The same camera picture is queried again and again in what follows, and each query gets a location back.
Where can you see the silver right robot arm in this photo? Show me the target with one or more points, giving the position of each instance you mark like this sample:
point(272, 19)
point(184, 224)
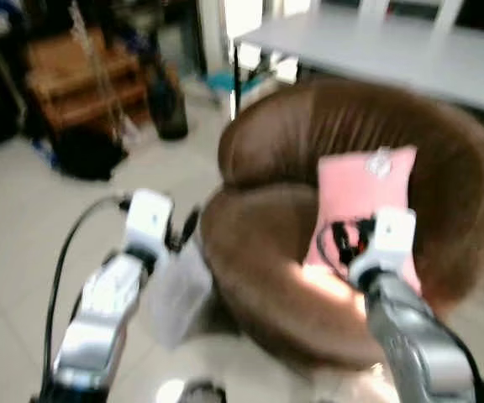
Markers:
point(414, 344)

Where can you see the tall black vase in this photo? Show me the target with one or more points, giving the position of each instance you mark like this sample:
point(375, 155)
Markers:
point(168, 105)

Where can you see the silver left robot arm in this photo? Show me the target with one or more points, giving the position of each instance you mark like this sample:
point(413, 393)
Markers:
point(99, 319)

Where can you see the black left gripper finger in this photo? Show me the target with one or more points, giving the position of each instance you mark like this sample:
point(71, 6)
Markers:
point(189, 228)

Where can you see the grey table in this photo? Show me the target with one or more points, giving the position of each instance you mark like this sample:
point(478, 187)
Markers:
point(393, 54)

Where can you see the teal mat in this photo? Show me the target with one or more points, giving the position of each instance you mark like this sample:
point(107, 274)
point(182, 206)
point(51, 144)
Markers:
point(225, 81)

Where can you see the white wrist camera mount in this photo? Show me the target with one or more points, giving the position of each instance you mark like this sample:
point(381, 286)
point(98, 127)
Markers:
point(389, 243)
point(148, 220)

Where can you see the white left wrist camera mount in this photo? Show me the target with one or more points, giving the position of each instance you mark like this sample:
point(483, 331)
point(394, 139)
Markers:
point(148, 220)

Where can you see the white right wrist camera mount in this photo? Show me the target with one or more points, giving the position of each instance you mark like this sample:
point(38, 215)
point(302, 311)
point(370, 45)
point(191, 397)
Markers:
point(389, 243)

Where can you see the dried plant stalks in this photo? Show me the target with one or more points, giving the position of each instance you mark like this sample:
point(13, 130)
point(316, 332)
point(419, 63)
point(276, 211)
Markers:
point(101, 80)

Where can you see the pink pillow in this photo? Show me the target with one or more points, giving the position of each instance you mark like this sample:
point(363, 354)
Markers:
point(361, 189)

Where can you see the black bag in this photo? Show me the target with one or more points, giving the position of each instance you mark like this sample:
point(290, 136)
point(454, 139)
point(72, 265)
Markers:
point(89, 155)

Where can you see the brown wooden shelf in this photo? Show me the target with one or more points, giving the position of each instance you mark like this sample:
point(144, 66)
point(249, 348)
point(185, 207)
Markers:
point(78, 80)

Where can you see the grey pillow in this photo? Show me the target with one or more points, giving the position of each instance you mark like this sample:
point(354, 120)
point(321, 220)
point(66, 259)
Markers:
point(179, 294)

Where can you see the round brown sofa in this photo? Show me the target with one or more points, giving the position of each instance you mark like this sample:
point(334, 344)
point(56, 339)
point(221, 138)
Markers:
point(259, 243)

